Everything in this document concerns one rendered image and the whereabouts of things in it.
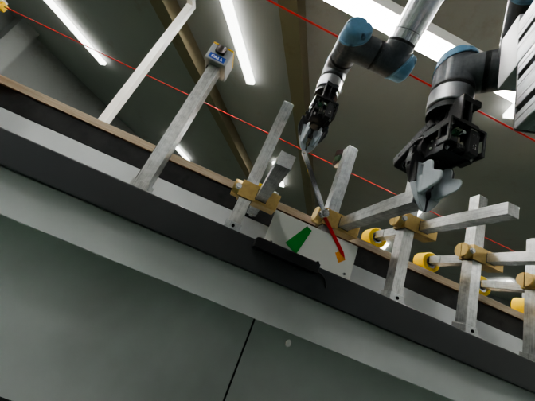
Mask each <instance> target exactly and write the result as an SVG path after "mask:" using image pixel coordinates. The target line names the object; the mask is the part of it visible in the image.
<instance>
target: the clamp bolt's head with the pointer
mask: <svg viewBox="0 0 535 401"><path fill-rule="evenodd" d="M318 214H319V216H320V211H319V213H318ZM322 214H323V215H324V216H328V211H327V210H322ZM320 217H321V216H320ZM321 218H322V217H321ZM323 219H324V220H325V222H326V226H327V227H328V229H329V231H330V234H331V235H332V237H333V239H334V242H335V243H336V245H337V247H338V250H339V252H340V254H341V255H342V256H343V257H344V258H345V256H344V251H343V250H342V247H341V245H340V243H339V242H338V239H337V237H336V235H335V234H334V231H333V229H332V227H331V226H330V222H329V221H328V219H327V218H323Z"/></svg>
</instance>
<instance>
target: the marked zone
mask: <svg viewBox="0 0 535 401"><path fill-rule="evenodd" d="M310 233H311V230H310V229H309V228H308V227H307V226H306V227H305V228H304V229H303V230H302V231H300V232H299V233H298V234H296V235H295V236H293V237H292V238H291V239H289V240H288V241H287V242H286V244H287V246H288V247H289V248H290V249H291V250H292V251H293V252H295V253H297V252H298V251H299V249H300V247H301V246H302V245H303V243H304V242H305V240H306V239H307V237H308V236H309V234H310Z"/></svg>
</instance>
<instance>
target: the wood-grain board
mask: <svg viewBox="0 0 535 401"><path fill-rule="evenodd" d="M0 84H1V85H3V86H5V87H7V88H10V89H12V90H14V91H16V92H19V93H21V94H23V95H25V96H28V97H30V98H31V99H34V100H36V101H38V102H40V103H43V104H45V105H47V106H49V107H51V108H54V109H56V110H58V111H60V112H63V113H65V114H66V115H70V116H72V117H73V118H75V119H79V120H80V121H82V122H84V123H87V124H89V125H91V126H93V127H96V128H98V129H100V130H102V131H105V132H107V133H109V134H111V135H114V136H116V137H117V138H120V139H122V140H124V141H126V142H129V143H131V144H133V145H135V146H137V147H140V148H142V149H144V150H146V151H149V152H151V153H152V152H153V150H154V148H155V147H156V145H154V144H152V143H149V142H147V141H145V140H143V139H141V138H138V137H136V136H134V135H133V134H129V133H127V132H126V131H124V130H120V129H119V128H117V127H114V126H112V125H110V124H108V123H106V122H103V121H101V120H99V119H97V118H94V117H92V116H90V115H88V114H86V113H83V112H82V111H79V110H77V109H75V108H73V107H70V106H69V105H66V104H64V103H62V102H60V101H58V100H55V99H53V98H51V97H49V96H47V95H44V94H42V93H40V92H39V91H35V90H33V89H32V88H28V87H26V86H25V85H23V84H20V83H18V82H16V81H14V80H12V79H9V78H7V77H5V76H3V75H0ZM169 161H170V162H173V163H175V164H177V165H179V166H181V167H184V168H186V169H188V170H190V171H193V172H195V173H197V174H199V175H201V176H203V177H206V178H208V179H210V180H212V181H215V182H216V183H219V184H221V185H223V186H226V187H228V188H230V189H232V187H233V185H234V183H235V181H232V180H230V179H228V178H227V177H223V176H221V175H220V174H218V173H214V172H213V171H211V170H209V169H206V168H204V167H202V166H200V165H197V164H195V163H193V162H191V161H189V160H186V159H184V158H182V157H180V156H177V155H176V154H172V155H171V157H170V159H169ZM276 210H279V211H281V212H283V213H285V214H287V215H289V216H292V217H294V218H296V219H298V220H301V221H302V222H305V223H307V224H309V225H311V226H314V227H316V228H318V227H317V226H315V223H313V222H311V216H308V215H307V214H305V213H303V212H300V211H298V210H296V209H294V208H292V207H289V206H287V205H285V204H283V203H280V202H279V204H278V206H277V209H276ZM336 237H338V238H340V239H343V238H342V237H340V236H336ZM343 240H345V241H346V242H349V243H351V244H353V245H355V246H358V247H360V248H362V249H364V250H367V251H369V252H371V253H373V254H375V255H378V256H380V257H381V258H384V259H387V260H388V261H390V259H391V254H392V253H390V252H388V251H386V250H383V249H381V248H379V247H377V246H374V245H372V244H371V243H368V242H366V241H364V240H362V239H359V238H356V239H352V240H347V239H343ZM407 269H409V270H410V271H413V272H415V273H417V274H420V275H422V276H424V277H426V278H429V279H431V280H432V281H435V282H437V283H439V284H441V285H444V286H446V287H448V288H450V289H453V290H455V291H457V292H459V284H458V283H456V282H453V281H451V280H450V279H447V278H444V277H443V276H441V275H438V274H436V273H434V272H432V271H429V270H427V269H425V268H423V267H420V266H418V265H416V264H415V263H411V262H409V261H408V268H407ZM478 301H479V302H481V303H483V304H485V305H488V306H490V307H492V308H494V309H496V310H499V311H501V312H503V313H506V314H508V315H510V316H511V317H515V318H517V319H518V320H520V321H524V314H523V313H521V312H519V311H517V310H514V309H512V308H510V307H508V306H505V305H503V304H502V303H500V302H497V301H495V300H493V299H491V298H488V297H486V296H484V295H482V294H479V295H478Z"/></svg>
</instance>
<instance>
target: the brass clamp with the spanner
mask: <svg viewBox="0 0 535 401"><path fill-rule="evenodd" d="M326 209H327V210H328V211H329V213H330V214H329V216H328V217H327V219H328V221H329V222H330V226H331V227H332V228H333V230H334V234H335V235H336V236H340V237H342V238H343V239H347V240H352V239H356V238H357V236H358V233H359V230H360V228H355V229H352V230H349V231H346V230H345V229H342V228H340V227H339V226H338V225H339V223H340V219H341V217H343V215H342V214H340V213H338V212H335V211H333V210H331V209H329V208H326ZM319 211H321V209H320V207H317V208H316V209H315V210H314V212H313V214H312V216H311V222H313V223H315V226H317V227H318V226H320V225H322V224H324V225H326V222H325V220H324V219H323V218H321V217H320V216H319V214H318V213H319Z"/></svg>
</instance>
